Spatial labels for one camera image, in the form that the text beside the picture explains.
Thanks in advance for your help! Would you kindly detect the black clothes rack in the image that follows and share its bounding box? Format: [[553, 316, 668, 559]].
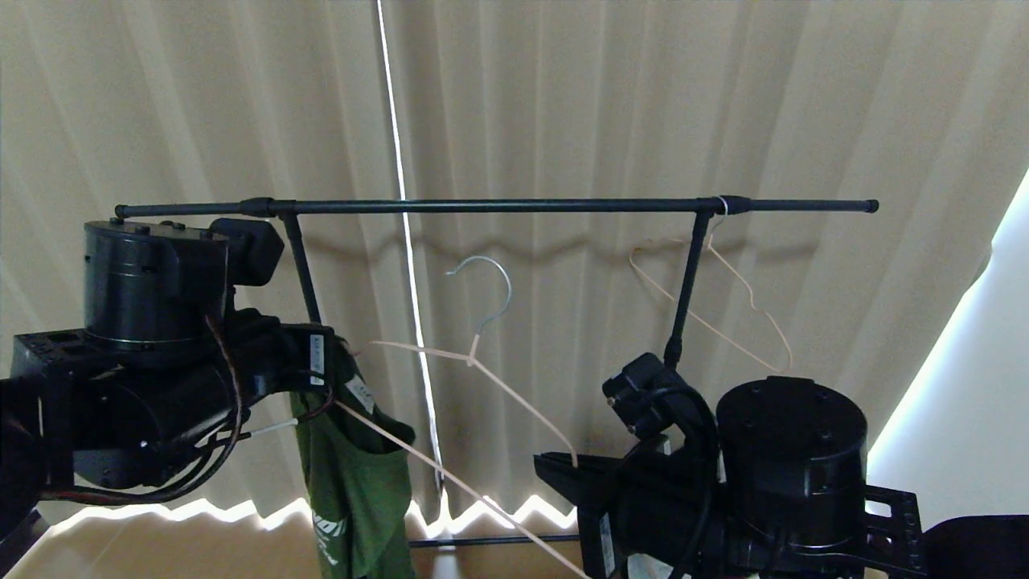
[[114, 195, 879, 549]]

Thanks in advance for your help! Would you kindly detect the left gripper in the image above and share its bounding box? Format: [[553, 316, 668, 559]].
[[72, 310, 338, 491]]

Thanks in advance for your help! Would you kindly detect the green long-sleeved shirt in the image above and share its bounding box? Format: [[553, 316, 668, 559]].
[[289, 354, 419, 579]]

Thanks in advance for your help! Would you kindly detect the beige curtain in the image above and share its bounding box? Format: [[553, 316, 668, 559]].
[[0, 0, 1029, 532]]

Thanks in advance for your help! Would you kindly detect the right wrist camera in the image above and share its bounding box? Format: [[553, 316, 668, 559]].
[[603, 352, 720, 459]]

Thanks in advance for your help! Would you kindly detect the pink clothes hanger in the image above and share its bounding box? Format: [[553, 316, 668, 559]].
[[629, 211, 793, 375], [334, 256, 596, 579]]

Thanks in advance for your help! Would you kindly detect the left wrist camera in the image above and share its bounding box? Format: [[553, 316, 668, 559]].
[[211, 217, 286, 288]]

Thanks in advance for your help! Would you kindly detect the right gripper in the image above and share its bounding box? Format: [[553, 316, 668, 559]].
[[575, 462, 760, 579]]

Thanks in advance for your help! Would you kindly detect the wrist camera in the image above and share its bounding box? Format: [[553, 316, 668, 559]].
[[211, 217, 286, 288], [603, 352, 720, 459]]

